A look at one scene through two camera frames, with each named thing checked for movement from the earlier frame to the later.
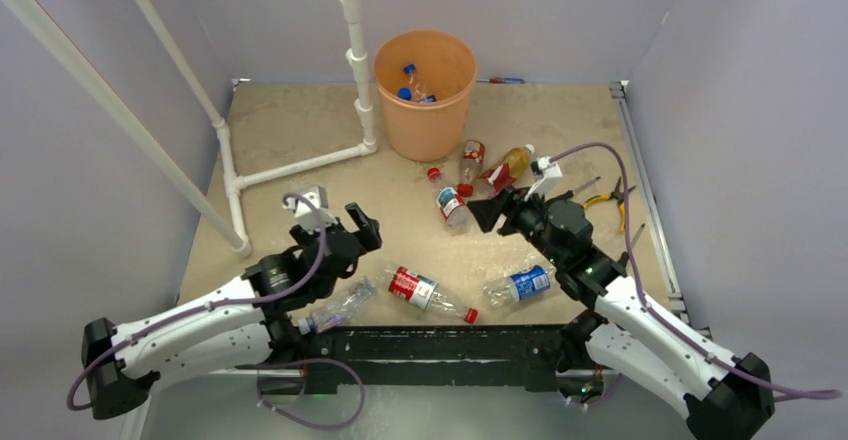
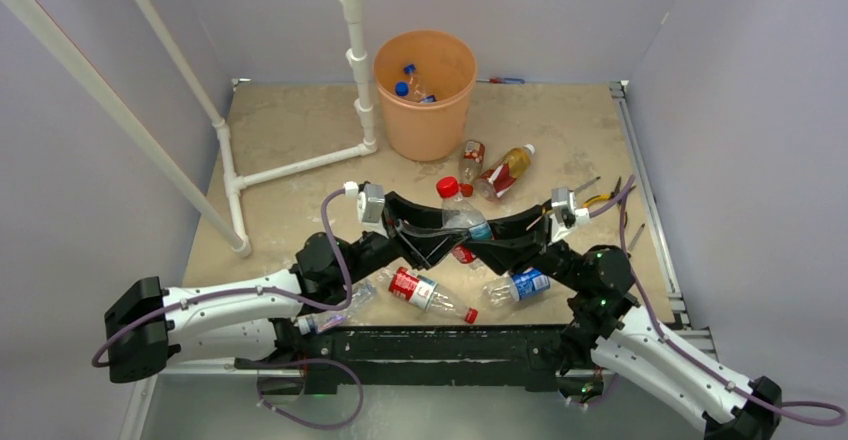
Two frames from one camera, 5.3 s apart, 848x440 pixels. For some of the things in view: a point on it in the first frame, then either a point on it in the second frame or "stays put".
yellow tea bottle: (513, 165) stays put
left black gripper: (367, 228) → (417, 235)
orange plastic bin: (446, 65) stays put
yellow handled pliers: (615, 194) stays put
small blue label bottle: (515, 287) stays put
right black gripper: (510, 202) → (506, 251)
